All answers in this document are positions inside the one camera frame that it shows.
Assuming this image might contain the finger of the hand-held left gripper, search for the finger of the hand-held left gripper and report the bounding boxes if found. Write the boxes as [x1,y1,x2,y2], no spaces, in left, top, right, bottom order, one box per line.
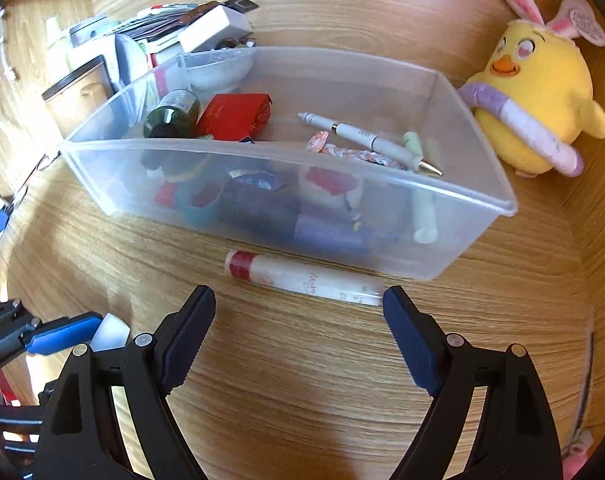
[0,400,46,466]
[0,299,104,374]

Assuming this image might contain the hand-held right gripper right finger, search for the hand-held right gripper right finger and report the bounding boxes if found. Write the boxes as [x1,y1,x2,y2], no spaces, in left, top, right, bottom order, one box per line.
[382,285,565,480]

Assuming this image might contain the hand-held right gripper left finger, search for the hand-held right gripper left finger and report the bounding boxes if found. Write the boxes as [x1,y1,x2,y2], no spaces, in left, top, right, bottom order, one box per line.
[32,284,217,480]

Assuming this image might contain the white card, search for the white card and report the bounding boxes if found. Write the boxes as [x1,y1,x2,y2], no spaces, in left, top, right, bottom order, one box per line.
[90,312,131,354]

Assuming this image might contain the white tube with red cap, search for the white tube with red cap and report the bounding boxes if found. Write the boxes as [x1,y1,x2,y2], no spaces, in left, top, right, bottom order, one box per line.
[225,248,384,307]

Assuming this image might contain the clear plastic bin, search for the clear plastic bin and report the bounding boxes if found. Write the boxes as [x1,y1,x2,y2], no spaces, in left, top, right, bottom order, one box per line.
[60,46,519,282]

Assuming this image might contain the pale green stick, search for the pale green stick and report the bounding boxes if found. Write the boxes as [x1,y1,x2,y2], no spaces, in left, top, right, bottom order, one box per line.
[402,131,440,245]

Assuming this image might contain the dark purple bottle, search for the dark purple bottle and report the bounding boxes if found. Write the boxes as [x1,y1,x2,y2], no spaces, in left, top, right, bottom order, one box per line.
[222,180,375,258]

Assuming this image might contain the small green patterned packet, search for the small green patterned packet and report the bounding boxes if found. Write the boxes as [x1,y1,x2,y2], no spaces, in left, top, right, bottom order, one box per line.
[227,169,279,192]

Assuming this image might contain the white pen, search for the white pen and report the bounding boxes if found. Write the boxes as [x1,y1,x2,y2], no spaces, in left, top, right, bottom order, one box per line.
[297,111,443,177]

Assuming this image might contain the pink braided hair tie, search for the pink braided hair tie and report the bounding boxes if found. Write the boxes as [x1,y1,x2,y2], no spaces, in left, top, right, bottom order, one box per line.
[306,131,408,171]

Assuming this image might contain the dark green pump bottle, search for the dark green pump bottle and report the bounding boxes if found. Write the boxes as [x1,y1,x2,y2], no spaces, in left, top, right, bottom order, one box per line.
[142,89,203,141]

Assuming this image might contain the red foil packet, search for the red foil packet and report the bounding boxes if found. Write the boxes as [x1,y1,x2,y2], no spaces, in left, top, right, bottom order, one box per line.
[196,92,273,142]

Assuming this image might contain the eyeglasses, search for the eyeglasses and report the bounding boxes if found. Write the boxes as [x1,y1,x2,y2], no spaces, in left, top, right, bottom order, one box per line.
[10,150,63,211]

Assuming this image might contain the pink small toy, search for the pink small toy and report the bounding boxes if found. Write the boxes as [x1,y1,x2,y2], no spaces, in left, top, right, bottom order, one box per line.
[562,427,598,480]

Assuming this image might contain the brown ceramic mug with lid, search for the brown ceramic mug with lid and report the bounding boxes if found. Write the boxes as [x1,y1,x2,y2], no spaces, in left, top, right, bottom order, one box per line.
[42,55,120,138]

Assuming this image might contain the yellow chick plush toy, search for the yellow chick plush toy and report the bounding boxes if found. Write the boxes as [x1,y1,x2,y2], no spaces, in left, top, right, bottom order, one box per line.
[456,0,605,178]

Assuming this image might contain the white rectangular box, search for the white rectangular box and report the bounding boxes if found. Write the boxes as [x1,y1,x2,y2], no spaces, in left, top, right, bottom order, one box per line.
[180,6,253,53]

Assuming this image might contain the stack of books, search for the stack of books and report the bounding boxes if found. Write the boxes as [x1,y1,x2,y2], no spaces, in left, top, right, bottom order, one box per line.
[70,4,218,53]

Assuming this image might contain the red and white marker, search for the red and white marker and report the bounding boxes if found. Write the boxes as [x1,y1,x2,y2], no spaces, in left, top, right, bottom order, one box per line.
[138,4,193,16]

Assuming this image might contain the white cable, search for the white cable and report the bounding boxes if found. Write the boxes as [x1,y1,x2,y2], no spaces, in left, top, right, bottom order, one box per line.
[0,7,20,126]

